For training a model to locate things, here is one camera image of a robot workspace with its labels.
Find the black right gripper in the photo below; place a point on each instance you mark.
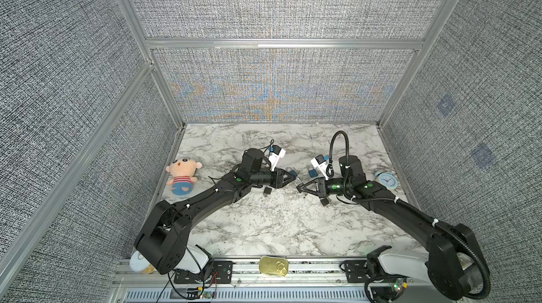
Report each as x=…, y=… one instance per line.
x=321, y=186

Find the light blue alarm clock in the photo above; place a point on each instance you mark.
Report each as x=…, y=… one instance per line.
x=387, y=179

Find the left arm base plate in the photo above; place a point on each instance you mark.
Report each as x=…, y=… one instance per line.
x=221, y=272

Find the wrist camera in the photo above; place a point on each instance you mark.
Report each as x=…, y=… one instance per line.
x=320, y=163
x=276, y=153

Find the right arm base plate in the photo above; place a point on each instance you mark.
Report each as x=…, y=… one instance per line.
x=355, y=270

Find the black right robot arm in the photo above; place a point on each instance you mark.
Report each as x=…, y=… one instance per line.
x=454, y=263

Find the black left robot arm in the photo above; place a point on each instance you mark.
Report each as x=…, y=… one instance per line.
x=163, y=238

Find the aluminium front rail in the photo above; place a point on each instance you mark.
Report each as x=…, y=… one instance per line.
x=303, y=271

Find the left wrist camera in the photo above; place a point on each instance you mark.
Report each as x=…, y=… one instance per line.
x=276, y=153

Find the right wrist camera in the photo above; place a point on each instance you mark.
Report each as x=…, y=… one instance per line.
x=320, y=163

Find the gold sardine tin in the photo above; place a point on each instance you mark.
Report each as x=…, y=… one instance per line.
x=273, y=266

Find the plush doll toy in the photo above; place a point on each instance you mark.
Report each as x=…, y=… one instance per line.
x=183, y=175

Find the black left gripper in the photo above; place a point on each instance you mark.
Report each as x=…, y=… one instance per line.
x=278, y=178

